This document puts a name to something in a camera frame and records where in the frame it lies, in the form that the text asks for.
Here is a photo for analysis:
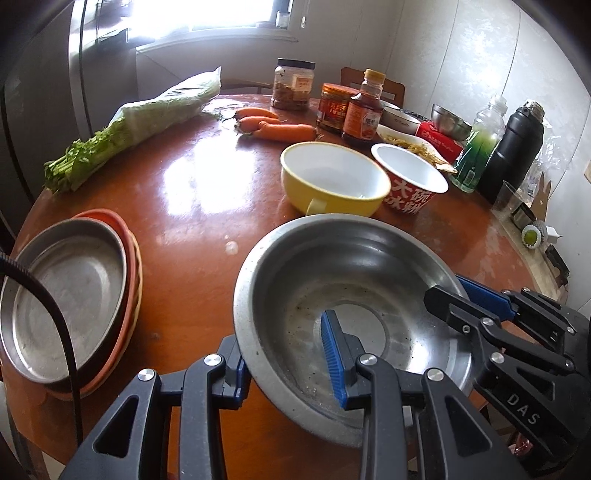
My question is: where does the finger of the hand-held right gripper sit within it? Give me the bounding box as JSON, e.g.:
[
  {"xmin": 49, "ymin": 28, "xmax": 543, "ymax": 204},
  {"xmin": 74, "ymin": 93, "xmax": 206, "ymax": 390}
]
[
  {"xmin": 455, "ymin": 274, "xmax": 578, "ymax": 335},
  {"xmin": 423, "ymin": 285, "xmax": 580, "ymax": 377}
]

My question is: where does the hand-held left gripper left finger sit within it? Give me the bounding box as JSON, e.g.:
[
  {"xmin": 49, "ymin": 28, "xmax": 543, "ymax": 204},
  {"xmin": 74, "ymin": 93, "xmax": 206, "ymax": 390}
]
[{"xmin": 60, "ymin": 335, "xmax": 252, "ymax": 480}]

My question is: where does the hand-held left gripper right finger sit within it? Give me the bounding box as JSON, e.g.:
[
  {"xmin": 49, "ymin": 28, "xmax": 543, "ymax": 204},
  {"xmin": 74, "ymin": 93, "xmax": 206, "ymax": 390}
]
[{"xmin": 320, "ymin": 309, "xmax": 527, "ymax": 480}]

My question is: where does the large steel bowl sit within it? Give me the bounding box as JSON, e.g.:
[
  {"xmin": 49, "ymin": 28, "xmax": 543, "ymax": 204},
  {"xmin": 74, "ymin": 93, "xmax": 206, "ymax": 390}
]
[{"xmin": 233, "ymin": 213, "xmax": 476, "ymax": 448}]

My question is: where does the pink plastic plate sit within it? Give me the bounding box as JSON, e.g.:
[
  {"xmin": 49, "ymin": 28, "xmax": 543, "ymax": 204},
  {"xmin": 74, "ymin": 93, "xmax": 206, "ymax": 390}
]
[{"xmin": 41, "ymin": 209, "xmax": 139, "ymax": 400}]

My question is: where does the red paper bowl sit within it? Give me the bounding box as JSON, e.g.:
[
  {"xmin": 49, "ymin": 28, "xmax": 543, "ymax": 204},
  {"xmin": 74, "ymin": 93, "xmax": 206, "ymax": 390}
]
[{"xmin": 370, "ymin": 143, "xmax": 450, "ymax": 217}]

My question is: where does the round metal plate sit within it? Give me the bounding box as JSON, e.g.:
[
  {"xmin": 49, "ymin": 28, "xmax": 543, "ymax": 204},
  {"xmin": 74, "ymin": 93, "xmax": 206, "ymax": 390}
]
[{"xmin": 0, "ymin": 218, "xmax": 129, "ymax": 384}]

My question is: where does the yellow bowl with handle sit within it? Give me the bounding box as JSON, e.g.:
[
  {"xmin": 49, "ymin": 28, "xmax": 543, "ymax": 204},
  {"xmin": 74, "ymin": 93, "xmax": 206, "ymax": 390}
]
[{"xmin": 280, "ymin": 141, "xmax": 392, "ymax": 217}]

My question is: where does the green fruit in foam net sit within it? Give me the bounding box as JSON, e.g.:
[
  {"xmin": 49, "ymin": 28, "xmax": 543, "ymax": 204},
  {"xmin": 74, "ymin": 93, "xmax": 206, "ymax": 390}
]
[{"xmin": 521, "ymin": 222, "xmax": 548, "ymax": 252}]

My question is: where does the small steel cup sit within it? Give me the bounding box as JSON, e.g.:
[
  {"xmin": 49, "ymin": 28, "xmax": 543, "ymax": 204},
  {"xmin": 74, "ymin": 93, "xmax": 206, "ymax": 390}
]
[{"xmin": 512, "ymin": 203, "xmax": 536, "ymax": 230}]

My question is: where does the clear drinking glass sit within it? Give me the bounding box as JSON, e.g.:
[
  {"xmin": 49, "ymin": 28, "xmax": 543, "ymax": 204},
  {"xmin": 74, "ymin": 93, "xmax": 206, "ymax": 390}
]
[{"xmin": 491, "ymin": 180, "xmax": 525, "ymax": 222}]

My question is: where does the wooden rabbit ornament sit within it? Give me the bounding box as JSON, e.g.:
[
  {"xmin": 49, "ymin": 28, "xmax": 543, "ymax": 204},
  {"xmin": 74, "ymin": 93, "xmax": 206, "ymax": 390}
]
[{"xmin": 531, "ymin": 178, "xmax": 552, "ymax": 222}]

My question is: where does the green drink bottle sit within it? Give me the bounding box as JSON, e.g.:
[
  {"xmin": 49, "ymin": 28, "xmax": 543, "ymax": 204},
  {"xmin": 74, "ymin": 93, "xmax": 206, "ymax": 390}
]
[{"xmin": 450, "ymin": 95, "xmax": 508, "ymax": 193}]

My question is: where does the black thermos flask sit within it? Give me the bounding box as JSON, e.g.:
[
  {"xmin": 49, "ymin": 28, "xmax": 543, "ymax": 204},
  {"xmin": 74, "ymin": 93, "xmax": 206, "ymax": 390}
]
[{"xmin": 478, "ymin": 102, "xmax": 549, "ymax": 204}]

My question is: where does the clear plastic bag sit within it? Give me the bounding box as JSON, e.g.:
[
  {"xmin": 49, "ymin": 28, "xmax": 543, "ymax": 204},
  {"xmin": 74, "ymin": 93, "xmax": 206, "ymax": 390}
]
[{"xmin": 531, "ymin": 134, "xmax": 591, "ymax": 185}]

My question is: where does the white plate with food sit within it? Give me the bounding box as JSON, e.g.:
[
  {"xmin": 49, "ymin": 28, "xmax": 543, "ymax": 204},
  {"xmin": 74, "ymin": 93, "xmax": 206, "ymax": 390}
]
[{"xmin": 376, "ymin": 129, "xmax": 458, "ymax": 174}]

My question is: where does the red tissue box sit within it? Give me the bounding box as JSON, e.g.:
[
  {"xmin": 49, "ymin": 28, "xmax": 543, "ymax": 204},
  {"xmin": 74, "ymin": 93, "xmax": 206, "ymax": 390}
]
[{"xmin": 416, "ymin": 121, "xmax": 465, "ymax": 155}]

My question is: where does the small shiny steel bowl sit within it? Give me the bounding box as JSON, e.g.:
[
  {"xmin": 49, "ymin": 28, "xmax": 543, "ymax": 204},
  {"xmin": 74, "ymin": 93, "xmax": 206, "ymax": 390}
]
[{"xmin": 431, "ymin": 103, "xmax": 472, "ymax": 141}]

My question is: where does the white ceramic bowl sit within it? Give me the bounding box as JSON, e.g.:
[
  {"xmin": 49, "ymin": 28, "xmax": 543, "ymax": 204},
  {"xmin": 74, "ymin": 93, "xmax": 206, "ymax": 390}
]
[{"xmin": 381, "ymin": 102, "xmax": 422, "ymax": 131}]

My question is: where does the sauce bottle with orange cap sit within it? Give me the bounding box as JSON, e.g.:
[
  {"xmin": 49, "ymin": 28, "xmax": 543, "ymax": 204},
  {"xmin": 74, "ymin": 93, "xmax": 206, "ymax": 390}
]
[{"xmin": 342, "ymin": 68, "xmax": 386, "ymax": 149}]

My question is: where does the carrot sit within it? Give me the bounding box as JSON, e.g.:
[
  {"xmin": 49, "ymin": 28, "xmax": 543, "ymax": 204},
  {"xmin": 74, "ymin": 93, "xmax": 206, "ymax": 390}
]
[
  {"xmin": 235, "ymin": 107, "xmax": 279, "ymax": 120},
  {"xmin": 256, "ymin": 122, "xmax": 319, "ymax": 142},
  {"xmin": 235, "ymin": 116, "xmax": 283, "ymax": 136}
]

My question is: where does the red-lidded sauce jar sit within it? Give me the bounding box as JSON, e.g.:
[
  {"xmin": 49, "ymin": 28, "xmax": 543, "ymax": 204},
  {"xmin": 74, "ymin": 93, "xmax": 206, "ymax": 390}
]
[{"xmin": 317, "ymin": 83, "xmax": 360, "ymax": 134}]

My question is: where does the wooden chair back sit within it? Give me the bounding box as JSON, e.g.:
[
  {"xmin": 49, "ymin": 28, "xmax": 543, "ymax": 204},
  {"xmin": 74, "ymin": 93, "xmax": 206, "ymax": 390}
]
[{"xmin": 341, "ymin": 67, "xmax": 406, "ymax": 109}]

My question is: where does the wooden chair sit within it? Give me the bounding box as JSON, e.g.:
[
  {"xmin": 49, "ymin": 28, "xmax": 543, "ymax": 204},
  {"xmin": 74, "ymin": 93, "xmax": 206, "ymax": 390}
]
[
  {"xmin": 222, "ymin": 78, "xmax": 278, "ymax": 95},
  {"xmin": 341, "ymin": 67, "xmax": 406, "ymax": 109}
]

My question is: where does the clear jar with black lid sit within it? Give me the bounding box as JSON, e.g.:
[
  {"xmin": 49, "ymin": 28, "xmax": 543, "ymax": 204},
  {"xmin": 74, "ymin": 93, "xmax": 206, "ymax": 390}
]
[{"xmin": 270, "ymin": 58, "xmax": 317, "ymax": 112}]

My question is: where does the celery bunch in plastic bag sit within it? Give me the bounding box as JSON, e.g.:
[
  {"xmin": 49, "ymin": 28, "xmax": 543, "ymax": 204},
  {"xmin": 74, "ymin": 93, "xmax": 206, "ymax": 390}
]
[{"xmin": 44, "ymin": 66, "xmax": 222, "ymax": 195}]

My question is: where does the dark refrigerator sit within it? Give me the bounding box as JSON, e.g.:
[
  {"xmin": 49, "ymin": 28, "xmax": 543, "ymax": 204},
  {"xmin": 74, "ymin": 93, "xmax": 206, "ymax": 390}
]
[{"xmin": 0, "ymin": 0, "xmax": 139, "ymax": 232}]

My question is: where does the window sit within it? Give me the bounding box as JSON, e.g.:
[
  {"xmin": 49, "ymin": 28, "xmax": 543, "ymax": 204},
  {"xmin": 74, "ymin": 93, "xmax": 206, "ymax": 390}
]
[{"xmin": 124, "ymin": 0, "xmax": 296, "ymax": 47}]

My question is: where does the black rectangular frame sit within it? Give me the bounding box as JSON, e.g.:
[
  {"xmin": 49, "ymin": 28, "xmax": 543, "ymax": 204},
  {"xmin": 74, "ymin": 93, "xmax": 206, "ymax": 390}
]
[{"xmin": 544, "ymin": 244, "xmax": 570, "ymax": 280}]

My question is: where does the black cable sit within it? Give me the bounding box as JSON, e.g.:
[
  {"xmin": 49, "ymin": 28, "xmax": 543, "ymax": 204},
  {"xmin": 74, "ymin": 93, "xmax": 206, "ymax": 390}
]
[{"xmin": 0, "ymin": 251, "xmax": 85, "ymax": 446}]

